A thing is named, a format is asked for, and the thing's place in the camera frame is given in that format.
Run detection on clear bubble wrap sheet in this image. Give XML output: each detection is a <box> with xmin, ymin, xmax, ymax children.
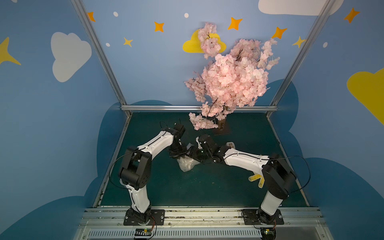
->
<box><xmin>177</xmin><ymin>143</ymin><xmax>201</xmax><ymax>172</ymax></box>

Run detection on white tape dispenser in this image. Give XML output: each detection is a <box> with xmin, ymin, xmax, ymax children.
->
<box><xmin>226</xmin><ymin>142</ymin><xmax>236</xmax><ymax>149</ymax></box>

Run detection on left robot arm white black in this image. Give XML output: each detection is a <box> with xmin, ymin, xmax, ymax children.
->
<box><xmin>118</xmin><ymin>123</ymin><xmax>187</xmax><ymax>216</ymax></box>

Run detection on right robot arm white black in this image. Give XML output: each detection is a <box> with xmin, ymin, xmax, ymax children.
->
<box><xmin>187</xmin><ymin>135</ymin><xmax>297</xmax><ymax>220</ymax></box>

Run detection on pink cherry blossom tree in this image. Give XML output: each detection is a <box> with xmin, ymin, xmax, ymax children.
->
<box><xmin>185</xmin><ymin>23</ymin><xmax>280</xmax><ymax>131</ymax></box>

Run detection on left controller board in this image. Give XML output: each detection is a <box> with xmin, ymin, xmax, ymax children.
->
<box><xmin>133</xmin><ymin>228</ymin><xmax>155</xmax><ymax>240</ymax></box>

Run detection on controller board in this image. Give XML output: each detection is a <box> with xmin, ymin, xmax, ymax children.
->
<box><xmin>260</xmin><ymin>228</ymin><xmax>277</xmax><ymax>240</ymax></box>
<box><xmin>133</xmin><ymin>228</ymin><xmax>155</xmax><ymax>240</ymax></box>

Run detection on right controller board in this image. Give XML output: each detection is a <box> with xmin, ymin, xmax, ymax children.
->
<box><xmin>260</xmin><ymin>228</ymin><xmax>277</xmax><ymax>240</ymax></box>

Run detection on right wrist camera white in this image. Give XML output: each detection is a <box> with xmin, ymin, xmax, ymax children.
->
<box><xmin>196</xmin><ymin>137</ymin><xmax>203</xmax><ymax>150</ymax></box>

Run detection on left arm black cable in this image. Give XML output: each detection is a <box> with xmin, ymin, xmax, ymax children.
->
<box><xmin>107</xmin><ymin>151</ymin><xmax>133</xmax><ymax>190</ymax></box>

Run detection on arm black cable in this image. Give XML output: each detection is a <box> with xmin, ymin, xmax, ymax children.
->
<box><xmin>107</xmin><ymin>151</ymin><xmax>133</xmax><ymax>190</ymax></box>
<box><xmin>236</xmin><ymin>152</ymin><xmax>312</xmax><ymax>193</ymax></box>

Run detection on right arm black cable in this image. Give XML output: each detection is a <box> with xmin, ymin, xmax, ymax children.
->
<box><xmin>236</xmin><ymin>152</ymin><xmax>312</xmax><ymax>193</ymax></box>

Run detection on aluminium frame back rail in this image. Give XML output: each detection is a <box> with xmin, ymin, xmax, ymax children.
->
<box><xmin>121</xmin><ymin>105</ymin><xmax>278</xmax><ymax>112</ymax></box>

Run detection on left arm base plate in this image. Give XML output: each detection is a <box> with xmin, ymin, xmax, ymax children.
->
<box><xmin>123</xmin><ymin>209</ymin><xmax>165</xmax><ymax>226</ymax></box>

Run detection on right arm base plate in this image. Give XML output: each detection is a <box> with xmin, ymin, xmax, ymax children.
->
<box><xmin>241</xmin><ymin>209</ymin><xmax>285</xmax><ymax>225</ymax></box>

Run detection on aluminium frame right post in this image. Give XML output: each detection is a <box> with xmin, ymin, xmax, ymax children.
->
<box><xmin>266</xmin><ymin>0</ymin><xmax>337</xmax><ymax>119</ymax></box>

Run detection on aluminium frame post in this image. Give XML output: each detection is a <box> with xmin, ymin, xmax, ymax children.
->
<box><xmin>266</xmin><ymin>0</ymin><xmax>337</xmax><ymax>119</ymax></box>
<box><xmin>71</xmin><ymin>0</ymin><xmax>127</xmax><ymax>106</ymax></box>

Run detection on aluminium frame left post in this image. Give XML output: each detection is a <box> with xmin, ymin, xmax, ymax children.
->
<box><xmin>71</xmin><ymin>0</ymin><xmax>127</xmax><ymax>106</ymax></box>

